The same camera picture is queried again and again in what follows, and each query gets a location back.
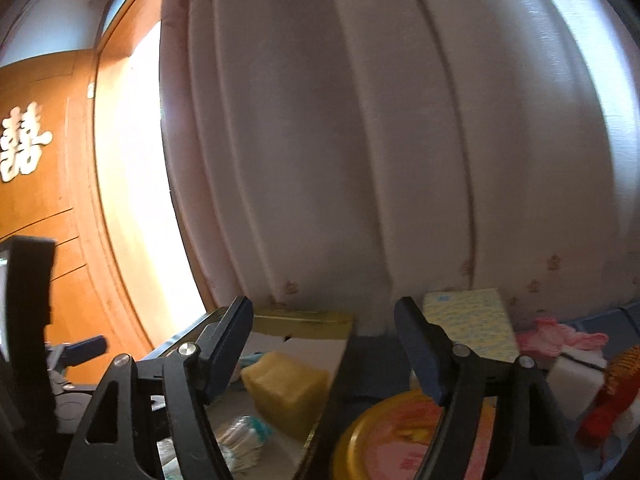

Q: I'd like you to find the white door ornament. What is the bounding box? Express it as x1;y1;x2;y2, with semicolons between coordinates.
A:
0;104;55;184

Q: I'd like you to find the pink knitted cloth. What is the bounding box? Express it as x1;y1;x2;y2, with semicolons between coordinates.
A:
515;316;608;358

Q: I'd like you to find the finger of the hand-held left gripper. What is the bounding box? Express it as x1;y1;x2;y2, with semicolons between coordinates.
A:
47;335;108;368

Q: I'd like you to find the white sponge with dark stripe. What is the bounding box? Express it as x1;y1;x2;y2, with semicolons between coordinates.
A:
545;345;608;421

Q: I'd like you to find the orange wooden door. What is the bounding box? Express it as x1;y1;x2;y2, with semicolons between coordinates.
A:
0;50;156;361

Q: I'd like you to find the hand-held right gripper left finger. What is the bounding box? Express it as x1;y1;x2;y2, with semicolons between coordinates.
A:
60;296;255;480

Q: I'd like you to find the clear plastic pack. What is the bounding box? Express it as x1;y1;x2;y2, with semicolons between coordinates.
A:
157;415;276;480

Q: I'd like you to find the red gold embroidered pouch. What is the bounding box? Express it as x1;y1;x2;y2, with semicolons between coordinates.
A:
577;347;640;448

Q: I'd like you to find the rectangular gold metal tin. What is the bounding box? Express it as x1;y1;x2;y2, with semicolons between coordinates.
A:
140;307;356;480

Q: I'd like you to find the yellow floral tissue box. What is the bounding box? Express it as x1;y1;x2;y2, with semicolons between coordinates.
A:
421;287;521;366

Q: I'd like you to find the round gold tin pink label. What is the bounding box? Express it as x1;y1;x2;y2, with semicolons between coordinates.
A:
332;390;501;480

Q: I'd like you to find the pale pink floral curtain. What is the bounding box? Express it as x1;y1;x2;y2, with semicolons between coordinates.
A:
159;0;640;341

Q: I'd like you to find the orange wooden door frame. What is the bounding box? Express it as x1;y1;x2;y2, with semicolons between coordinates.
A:
92;0;211;356

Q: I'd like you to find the yellow sponge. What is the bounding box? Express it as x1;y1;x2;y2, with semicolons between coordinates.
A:
241;351;331;443

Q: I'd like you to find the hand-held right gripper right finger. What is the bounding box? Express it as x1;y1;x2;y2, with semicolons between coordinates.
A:
394;296;586;480

